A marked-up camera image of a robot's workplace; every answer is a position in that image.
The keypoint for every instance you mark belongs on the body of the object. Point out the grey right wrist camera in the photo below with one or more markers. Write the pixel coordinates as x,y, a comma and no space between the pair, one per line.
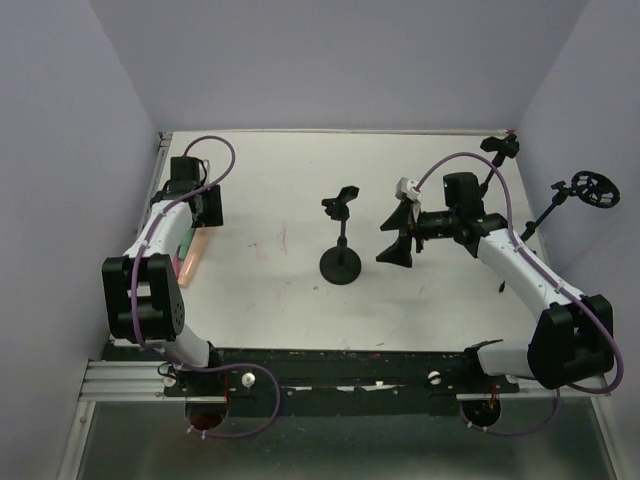
407,190

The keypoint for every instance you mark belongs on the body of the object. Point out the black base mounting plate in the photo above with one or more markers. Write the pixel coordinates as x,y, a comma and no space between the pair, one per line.
330,383

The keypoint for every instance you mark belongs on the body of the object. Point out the pink toy microphone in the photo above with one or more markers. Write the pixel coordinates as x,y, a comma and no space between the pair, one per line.
176,264

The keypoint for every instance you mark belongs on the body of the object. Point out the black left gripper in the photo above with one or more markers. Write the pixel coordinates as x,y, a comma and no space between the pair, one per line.
214,206

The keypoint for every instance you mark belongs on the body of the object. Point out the aluminium rail left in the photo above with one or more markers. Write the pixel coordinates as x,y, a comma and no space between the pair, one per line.
132,381

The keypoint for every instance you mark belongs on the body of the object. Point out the green toy microphone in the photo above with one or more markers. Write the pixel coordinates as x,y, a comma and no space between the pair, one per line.
185,244

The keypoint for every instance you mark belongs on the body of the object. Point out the peach toy microphone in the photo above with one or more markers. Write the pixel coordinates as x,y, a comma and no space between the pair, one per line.
193,257

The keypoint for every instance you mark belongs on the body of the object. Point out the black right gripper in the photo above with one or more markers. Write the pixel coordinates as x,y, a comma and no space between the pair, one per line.
413,230

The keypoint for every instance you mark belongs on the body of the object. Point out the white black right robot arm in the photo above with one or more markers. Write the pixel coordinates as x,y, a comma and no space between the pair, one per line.
569,343

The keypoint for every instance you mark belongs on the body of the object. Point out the black mic stand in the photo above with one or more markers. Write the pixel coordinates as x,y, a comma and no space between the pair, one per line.
503,148
340,265

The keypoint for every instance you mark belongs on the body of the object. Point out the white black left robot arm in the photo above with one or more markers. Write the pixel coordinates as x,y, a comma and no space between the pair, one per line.
143,300

